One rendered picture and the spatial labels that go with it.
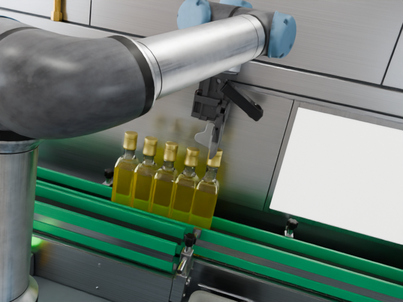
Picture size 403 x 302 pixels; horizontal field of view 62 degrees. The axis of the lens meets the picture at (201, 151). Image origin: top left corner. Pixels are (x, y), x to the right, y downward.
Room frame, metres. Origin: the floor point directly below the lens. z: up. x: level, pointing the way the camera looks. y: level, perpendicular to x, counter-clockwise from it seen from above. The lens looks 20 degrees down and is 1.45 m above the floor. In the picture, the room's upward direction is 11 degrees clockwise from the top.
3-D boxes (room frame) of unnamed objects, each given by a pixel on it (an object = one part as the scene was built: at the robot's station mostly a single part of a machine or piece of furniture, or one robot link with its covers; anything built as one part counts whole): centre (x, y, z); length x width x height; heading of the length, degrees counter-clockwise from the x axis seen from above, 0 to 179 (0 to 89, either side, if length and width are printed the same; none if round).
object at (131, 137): (0.83, 0.19, 1.14); 0.04 x 0.04 x 0.04
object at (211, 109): (0.80, -0.01, 1.31); 0.09 x 0.08 x 0.12; 82
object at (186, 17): (0.70, 0.03, 1.46); 0.11 x 0.11 x 0.08; 57
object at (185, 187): (0.80, 0.02, 0.99); 0.06 x 0.06 x 0.21; 80
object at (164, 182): (0.81, 0.08, 0.99); 0.06 x 0.06 x 0.21; 82
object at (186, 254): (0.67, -0.02, 0.95); 0.17 x 0.03 x 0.12; 171
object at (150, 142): (0.82, 0.13, 1.14); 0.04 x 0.04 x 0.04
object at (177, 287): (0.69, -0.02, 0.85); 0.09 x 0.04 x 0.07; 171
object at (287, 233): (0.83, -0.29, 0.94); 0.07 x 0.04 x 0.13; 171
